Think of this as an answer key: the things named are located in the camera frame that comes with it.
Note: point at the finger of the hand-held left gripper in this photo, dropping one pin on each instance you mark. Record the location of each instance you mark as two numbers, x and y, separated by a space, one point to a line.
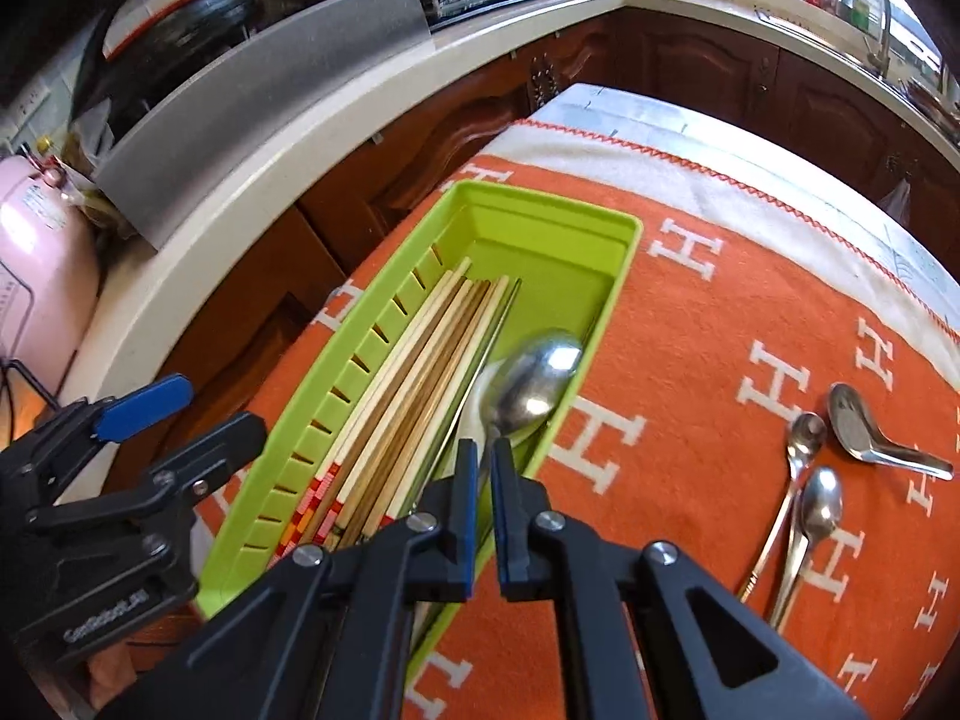
146 401
217 450

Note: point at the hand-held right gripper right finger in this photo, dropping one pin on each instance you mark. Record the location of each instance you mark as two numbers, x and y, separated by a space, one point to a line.
504 525

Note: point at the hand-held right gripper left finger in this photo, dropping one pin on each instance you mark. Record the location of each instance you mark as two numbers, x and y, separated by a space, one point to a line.
466 525

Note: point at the bundle of wooden chopsticks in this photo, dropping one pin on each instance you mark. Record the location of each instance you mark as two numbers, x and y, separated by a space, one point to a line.
420 390

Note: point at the large metal spoon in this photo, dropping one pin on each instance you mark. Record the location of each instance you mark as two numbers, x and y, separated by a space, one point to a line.
536 382

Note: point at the green plastic utensil tray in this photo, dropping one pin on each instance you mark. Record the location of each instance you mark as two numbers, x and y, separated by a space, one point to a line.
540 255

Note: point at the pink kitchen appliance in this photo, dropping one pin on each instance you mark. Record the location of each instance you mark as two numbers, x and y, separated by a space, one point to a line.
37 255

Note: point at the white kitchen countertop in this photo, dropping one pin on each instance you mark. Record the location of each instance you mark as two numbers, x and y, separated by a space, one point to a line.
225 217

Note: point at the orange letter print blanket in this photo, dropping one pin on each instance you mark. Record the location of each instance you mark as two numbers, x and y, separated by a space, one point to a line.
675 360

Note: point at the small metal spoon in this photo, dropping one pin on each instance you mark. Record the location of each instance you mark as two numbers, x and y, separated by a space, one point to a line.
819 502
806 435

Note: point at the steel splash guard panel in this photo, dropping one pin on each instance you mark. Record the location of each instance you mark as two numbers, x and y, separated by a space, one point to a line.
262 90

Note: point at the black wok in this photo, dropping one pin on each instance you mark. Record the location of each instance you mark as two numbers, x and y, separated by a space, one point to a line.
187 7

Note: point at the brown wooden kitchen cabinets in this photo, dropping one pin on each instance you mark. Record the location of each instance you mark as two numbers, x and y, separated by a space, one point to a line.
675 60

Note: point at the gas stove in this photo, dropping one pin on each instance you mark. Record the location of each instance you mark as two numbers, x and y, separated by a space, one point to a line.
487 0

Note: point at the green bottle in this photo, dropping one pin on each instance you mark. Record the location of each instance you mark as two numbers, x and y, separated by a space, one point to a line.
862 15

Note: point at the metal sink faucet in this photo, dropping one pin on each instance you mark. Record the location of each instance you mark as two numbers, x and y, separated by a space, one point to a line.
885 22

